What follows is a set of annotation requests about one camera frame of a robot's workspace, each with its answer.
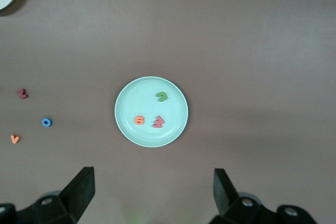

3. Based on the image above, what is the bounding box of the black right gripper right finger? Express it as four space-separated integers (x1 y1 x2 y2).
213 168 319 224

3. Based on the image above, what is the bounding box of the green plate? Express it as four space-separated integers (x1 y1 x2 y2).
114 76 189 148

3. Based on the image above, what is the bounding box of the red foam letter w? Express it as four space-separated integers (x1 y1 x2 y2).
152 115 165 129

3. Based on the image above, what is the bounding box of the dark red foam letter z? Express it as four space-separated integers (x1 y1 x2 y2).
16 88 29 100

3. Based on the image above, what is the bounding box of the brown table cover sheet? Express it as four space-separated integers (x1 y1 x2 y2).
0 0 336 224

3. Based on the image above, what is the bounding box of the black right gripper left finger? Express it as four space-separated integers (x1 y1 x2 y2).
0 166 96 224

